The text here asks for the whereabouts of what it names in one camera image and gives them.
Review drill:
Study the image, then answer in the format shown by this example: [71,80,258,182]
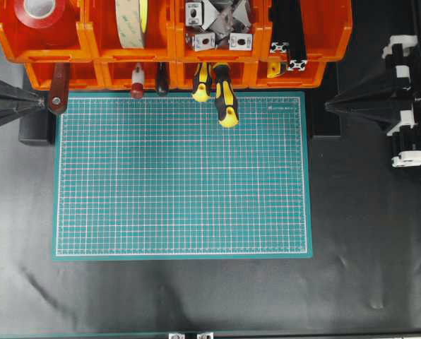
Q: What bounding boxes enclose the black tool handle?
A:
[155,62,170,97]

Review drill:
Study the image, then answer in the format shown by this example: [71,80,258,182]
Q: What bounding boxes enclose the red tape roll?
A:
[13,0,68,29]

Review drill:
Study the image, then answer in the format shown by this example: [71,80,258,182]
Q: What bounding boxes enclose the silver table edge bracket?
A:
[168,333,186,339]

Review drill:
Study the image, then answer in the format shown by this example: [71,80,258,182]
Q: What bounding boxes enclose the orange bin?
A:
[250,61,327,89]
[260,1,352,62]
[100,61,178,90]
[177,61,254,90]
[0,1,91,64]
[25,62,105,90]
[85,1,176,62]
[174,0,265,63]

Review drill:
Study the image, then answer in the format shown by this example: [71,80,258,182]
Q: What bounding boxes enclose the silver corner bracket left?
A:
[192,32,215,52]

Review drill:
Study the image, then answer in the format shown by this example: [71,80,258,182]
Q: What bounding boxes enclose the black aluminium extrusion profile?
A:
[283,0,307,71]

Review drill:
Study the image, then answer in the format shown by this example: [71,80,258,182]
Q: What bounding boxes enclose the yellow tool in bin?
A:
[266,61,287,78]

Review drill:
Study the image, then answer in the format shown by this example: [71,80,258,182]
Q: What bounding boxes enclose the brown wooden tool handle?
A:
[47,63,71,116]

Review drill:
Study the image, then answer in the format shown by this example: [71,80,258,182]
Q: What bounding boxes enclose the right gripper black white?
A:
[324,35,421,167]

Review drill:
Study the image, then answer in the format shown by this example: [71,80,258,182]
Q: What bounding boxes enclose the red white tool handle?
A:
[130,62,145,99]

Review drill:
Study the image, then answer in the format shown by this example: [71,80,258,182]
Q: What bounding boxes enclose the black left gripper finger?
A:
[0,80,45,126]

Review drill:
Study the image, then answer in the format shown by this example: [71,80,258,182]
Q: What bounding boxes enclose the silver corner bracket top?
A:
[185,1,203,27]

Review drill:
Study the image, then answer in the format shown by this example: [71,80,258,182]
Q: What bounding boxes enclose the silver corner bracket right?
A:
[229,32,253,51]

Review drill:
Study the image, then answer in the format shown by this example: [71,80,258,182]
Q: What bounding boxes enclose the long yellow black screwdriver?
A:
[213,63,239,128]

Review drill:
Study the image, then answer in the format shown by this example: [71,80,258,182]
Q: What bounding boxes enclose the top left orange bin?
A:
[0,1,91,64]

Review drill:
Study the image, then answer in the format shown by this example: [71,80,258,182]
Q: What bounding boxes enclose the top right orange bin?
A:
[260,1,352,62]

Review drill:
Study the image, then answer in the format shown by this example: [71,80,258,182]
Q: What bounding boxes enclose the bottom left orange bin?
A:
[25,62,105,90]

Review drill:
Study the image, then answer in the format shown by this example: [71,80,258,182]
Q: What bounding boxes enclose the black rack base left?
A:
[18,111,56,146]

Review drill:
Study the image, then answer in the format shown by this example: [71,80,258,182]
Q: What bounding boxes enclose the green cutting mat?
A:
[52,91,313,261]

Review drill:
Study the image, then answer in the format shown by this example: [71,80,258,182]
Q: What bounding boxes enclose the black foam tape roll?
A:
[114,0,148,49]

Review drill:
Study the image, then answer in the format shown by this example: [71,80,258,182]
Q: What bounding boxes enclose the silver corner bracket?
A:
[185,1,203,27]
[229,32,253,51]
[192,32,215,52]

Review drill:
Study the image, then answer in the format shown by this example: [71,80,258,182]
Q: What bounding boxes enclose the short yellow black screwdriver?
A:
[191,62,212,102]

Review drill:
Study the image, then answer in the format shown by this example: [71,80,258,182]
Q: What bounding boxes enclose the bottom right orange bin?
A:
[250,61,327,89]

